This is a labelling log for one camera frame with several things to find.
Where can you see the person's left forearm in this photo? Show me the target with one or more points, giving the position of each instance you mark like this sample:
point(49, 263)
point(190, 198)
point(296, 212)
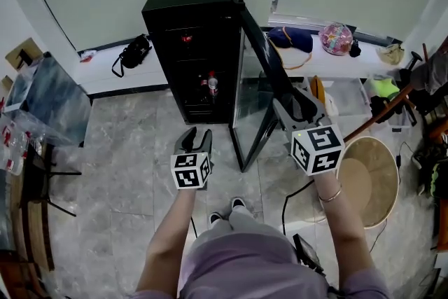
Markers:
point(168, 238)

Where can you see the red white plastic wrapper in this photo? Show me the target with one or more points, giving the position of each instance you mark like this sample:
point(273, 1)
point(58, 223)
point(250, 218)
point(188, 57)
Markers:
point(87, 56)

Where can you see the clear plastic storage bin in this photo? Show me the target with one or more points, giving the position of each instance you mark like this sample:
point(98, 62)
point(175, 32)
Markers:
point(350, 98)

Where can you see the person's purple shirt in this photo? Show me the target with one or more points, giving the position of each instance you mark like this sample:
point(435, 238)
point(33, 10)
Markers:
point(245, 266)

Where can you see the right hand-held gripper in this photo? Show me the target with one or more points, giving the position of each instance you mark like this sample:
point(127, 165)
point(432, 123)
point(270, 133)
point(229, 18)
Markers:
point(316, 150)

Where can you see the wooden table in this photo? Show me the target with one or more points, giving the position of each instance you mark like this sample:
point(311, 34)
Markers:
point(31, 231)

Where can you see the white cloth item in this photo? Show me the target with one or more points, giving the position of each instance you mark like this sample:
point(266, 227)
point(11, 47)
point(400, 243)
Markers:
point(330, 105)

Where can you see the clear bin pink contents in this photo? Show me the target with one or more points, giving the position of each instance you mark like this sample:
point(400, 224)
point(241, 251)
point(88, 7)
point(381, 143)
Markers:
point(402, 119)

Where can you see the black metal chair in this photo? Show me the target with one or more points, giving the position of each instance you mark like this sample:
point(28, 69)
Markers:
point(38, 168)

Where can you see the white window ledge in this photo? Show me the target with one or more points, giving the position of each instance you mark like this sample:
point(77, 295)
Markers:
point(332, 63)

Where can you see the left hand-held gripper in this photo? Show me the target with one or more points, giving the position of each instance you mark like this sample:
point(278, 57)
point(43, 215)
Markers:
point(189, 171)

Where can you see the white round tub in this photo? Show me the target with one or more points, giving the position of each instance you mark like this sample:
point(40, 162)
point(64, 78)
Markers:
point(371, 182)

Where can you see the person's shoe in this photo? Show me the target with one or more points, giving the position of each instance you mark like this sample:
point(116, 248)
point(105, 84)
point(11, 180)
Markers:
point(238, 202)
point(215, 217)

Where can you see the black shoulder bag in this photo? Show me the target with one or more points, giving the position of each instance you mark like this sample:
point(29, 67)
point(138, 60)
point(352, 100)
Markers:
point(134, 52)

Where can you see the person's left shoe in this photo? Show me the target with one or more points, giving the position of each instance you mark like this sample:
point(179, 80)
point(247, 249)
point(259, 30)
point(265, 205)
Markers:
point(215, 217)

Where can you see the dark cola bottle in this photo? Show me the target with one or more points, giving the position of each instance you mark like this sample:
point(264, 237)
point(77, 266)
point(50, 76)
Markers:
point(204, 85)

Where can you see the black green sneaker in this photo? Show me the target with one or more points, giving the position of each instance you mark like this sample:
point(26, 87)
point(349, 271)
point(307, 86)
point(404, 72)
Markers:
point(439, 178)

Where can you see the black garment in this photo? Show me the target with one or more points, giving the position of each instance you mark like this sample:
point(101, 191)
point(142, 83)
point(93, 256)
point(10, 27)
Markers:
point(383, 108)

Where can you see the cluster of clear water jugs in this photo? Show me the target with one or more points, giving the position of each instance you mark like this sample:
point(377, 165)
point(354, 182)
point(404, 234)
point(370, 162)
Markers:
point(17, 147)

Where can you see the red can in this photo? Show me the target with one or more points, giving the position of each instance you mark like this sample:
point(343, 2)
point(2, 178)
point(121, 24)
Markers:
point(186, 38)

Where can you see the black waist device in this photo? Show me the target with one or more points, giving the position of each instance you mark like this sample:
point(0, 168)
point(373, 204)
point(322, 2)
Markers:
point(308, 253)

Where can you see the small black pouch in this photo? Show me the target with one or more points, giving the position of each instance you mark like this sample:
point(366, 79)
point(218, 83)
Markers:
point(355, 49)

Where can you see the person's grey trousers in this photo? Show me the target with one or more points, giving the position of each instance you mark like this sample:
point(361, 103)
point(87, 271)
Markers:
point(238, 224)

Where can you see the wooden coat rack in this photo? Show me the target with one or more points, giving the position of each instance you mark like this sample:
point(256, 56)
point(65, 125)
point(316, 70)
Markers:
point(378, 115)

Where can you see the yellow bag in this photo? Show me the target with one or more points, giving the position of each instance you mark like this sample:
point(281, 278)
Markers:
point(318, 89)

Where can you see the clear bottle red label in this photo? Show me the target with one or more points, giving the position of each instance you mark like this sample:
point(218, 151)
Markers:
point(213, 84)

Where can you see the beige hat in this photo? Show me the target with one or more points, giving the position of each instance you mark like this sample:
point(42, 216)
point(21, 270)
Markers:
point(391, 54)

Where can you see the pink patterned round bag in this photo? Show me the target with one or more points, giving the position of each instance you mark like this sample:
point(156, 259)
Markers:
point(336, 38)

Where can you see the person's right shoe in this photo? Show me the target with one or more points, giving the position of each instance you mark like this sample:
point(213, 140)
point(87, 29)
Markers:
point(238, 202)

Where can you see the neon green cloth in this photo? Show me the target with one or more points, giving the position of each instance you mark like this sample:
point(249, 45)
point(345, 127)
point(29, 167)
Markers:
point(383, 87)

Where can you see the black faucet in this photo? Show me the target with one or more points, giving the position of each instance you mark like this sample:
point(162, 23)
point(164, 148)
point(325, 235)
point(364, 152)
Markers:
point(24, 57)

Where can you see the grey garment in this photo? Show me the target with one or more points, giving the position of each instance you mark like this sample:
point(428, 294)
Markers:
point(430, 70)

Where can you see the person's right forearm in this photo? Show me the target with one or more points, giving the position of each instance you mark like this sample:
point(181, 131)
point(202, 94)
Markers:
point(346, 231)

